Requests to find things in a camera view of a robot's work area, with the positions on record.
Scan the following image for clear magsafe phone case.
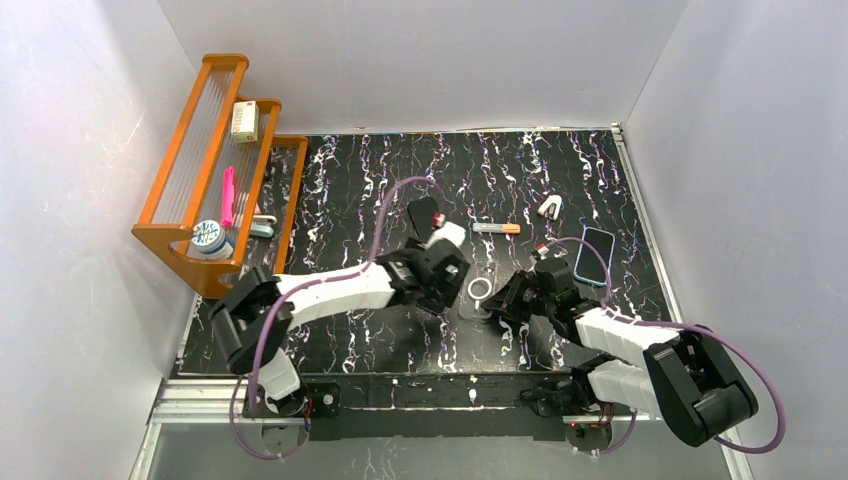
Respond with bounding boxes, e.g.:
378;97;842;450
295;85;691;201
457;265;496;321

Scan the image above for black phone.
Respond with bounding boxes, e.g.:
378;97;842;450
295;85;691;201
407;196;440;242

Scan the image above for purple phone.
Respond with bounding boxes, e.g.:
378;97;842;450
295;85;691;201
416;295;455;316

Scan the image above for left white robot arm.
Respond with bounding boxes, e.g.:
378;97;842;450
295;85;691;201
207;228;469;411

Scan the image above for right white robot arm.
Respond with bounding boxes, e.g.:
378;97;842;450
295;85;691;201
482;258;759;447

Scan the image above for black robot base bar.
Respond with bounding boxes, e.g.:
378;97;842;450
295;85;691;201
237;373;626;449

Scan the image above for phone in light blue case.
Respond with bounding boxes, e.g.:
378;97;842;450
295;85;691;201
573;227;615;286

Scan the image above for grey and orange marker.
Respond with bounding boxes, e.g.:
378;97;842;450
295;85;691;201
472;222;521;235

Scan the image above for teal and white stapler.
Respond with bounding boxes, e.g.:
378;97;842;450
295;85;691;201
249;214;277;238

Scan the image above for orange wooden shelf rack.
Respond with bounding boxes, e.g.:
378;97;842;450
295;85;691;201
132;53;309;299

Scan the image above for pink highlighter marker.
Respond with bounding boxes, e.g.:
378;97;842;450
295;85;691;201
219;166;235;227

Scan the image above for blue and white tape roll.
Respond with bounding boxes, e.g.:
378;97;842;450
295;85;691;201
190;220;234;260

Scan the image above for white and red box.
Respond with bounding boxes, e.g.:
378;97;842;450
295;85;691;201
230;101;260;144

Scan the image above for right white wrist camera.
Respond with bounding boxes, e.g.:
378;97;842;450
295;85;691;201
532;243;549;261

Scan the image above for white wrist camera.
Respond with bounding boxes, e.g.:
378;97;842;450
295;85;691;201
425;212;466;249
532;243;549;261

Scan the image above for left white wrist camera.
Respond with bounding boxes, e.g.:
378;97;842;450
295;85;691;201
425;212;466;249

